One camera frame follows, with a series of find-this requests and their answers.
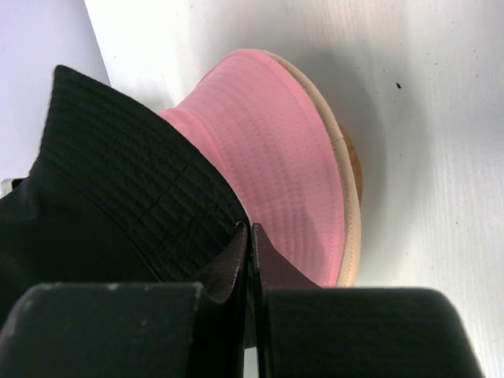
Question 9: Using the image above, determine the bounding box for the wooden hat stand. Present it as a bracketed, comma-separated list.
[342, 130, 363, 203]

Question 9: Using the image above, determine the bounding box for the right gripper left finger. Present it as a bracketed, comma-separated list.
[196, 223, 249, 377]

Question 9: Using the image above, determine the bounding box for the black bucket hat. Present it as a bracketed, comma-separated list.
[1, 65, 248, 317]

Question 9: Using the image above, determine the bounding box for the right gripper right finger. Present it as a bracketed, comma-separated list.
[251, 224, 327, 377]

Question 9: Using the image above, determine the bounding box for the beige bucket hat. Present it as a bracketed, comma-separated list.
[268, 52, 361, 287]

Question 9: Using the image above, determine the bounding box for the pink bucket hat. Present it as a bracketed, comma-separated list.
[161, 50, 345, 287]

